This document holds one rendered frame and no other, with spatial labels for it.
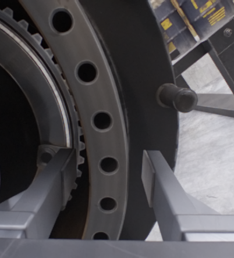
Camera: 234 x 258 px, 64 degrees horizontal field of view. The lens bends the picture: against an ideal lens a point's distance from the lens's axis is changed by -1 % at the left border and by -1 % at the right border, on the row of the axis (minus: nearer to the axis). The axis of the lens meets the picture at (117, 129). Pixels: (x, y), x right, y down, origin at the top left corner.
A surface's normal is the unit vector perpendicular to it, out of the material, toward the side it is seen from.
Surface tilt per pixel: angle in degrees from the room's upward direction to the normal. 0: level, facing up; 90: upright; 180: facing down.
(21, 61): 90
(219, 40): 90
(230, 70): 90
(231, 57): 90
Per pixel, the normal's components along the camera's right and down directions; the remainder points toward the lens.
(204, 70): -0.34, 0.49
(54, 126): 0.01, 0.25
